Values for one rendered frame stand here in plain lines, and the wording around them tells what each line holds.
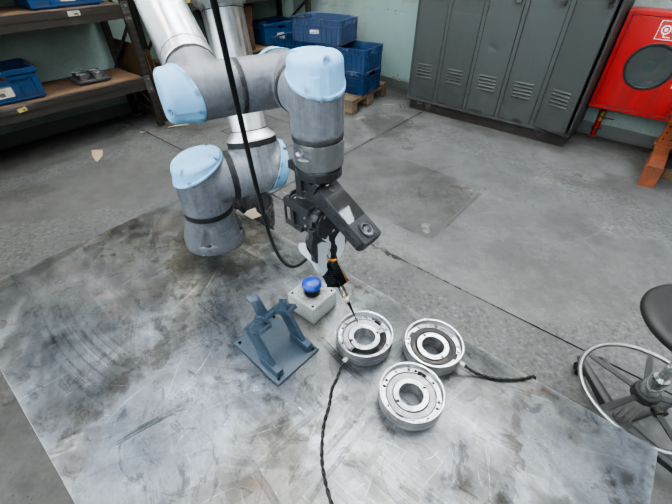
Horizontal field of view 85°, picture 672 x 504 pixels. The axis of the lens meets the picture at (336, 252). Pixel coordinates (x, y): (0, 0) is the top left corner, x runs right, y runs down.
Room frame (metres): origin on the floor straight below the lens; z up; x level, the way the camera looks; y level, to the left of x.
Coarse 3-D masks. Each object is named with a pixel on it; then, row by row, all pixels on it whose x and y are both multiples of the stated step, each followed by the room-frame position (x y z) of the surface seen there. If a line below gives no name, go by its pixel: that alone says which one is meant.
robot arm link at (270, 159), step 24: (192, 0) 0.86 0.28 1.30; (240, 0) 0.88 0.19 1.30; (240, 24) 0.87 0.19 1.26; (216, 48) 0.84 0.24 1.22; (240, 48) 0.85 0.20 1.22; (264, 120) 0.83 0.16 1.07; (240, 144) 0.78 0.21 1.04; (264, 144) 0.79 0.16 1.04; (240, 168) 0.75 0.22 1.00; (264, 168) 0.77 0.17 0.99; (288, 168) 0.80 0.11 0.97
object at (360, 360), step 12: (360, 312) 0.47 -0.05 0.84; (372, 312) 0.46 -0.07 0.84; (348, 324) 0.45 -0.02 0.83; (360, 324) 0.44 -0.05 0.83; (384, 324) 0.44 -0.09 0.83; (336, 336) 0.41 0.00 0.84; (360, 336) 0.44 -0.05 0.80; (372, 336) 0.43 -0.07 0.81; (360, 348) 0.39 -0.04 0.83; (384, 348) 0.39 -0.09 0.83; (348, 360) 0.37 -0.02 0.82; (360, 360) 0.37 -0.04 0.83; (372, 360) 0.37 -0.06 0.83
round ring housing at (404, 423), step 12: (384, 372) 0.34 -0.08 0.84; (396, 372) 0.34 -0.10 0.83; (408, 372) 0.34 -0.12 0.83; (420, 372) 0.34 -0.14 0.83; (432, 372) 0.34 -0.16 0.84; (384, 384) 0.32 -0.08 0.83; (396, 384) 0.32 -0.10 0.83; (408, 384) 0.32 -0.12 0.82; (420, 384) 0.32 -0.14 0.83; (432, 384) 0.32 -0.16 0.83; (384, 396) 0.30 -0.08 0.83; (396, 396) 0.30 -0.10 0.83; (420, 396) 0.31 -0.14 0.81; (444, 396) 0.29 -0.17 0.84; (384, 408) 0.28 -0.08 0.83; (408, 408) 0.28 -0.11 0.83; (420, 408) 0.28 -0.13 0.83; (396, 420) 0.26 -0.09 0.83; (408, 420) 0.26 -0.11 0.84; (420, 420) 0.26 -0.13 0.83; (432, 420) 0.26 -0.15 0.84
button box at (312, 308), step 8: (296, 288) 0.52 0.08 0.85; (320, 288) 0.52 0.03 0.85; (328, 288) 0.52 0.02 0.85; (288, 296) 0.51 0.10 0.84; (296, 296) 0.50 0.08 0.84; (304, 296) 0.50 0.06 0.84; (312, 296) 0.50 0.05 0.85; (320, 296) 0.50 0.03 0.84; (328, 296) 0.50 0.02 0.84; (296, 304) 0.50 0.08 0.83; (304, 304) 0.48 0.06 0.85; (312, 304) 0.48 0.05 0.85; (320, 304) 0.48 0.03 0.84; (328, 304) 0.50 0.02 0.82; (296, 312) 0.50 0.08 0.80; (304, 312) 0.48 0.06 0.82; (312, 312) 0.47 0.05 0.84; (320, 312) 0.48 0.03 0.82; (312, 320) 0.47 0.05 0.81
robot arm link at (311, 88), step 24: (312, 48) 0.52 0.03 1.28; (288, 72) 0.49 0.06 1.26; (312, 72) 0.47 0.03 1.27; (336, 72) 0.48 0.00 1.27; (288, 96) 0.50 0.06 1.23; (312, 96) 0.47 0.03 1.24; (336, 96) 0.48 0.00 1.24; (312, 120) 0.47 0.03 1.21; (336, 120) 0.48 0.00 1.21; (312, 144) 0.47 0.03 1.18
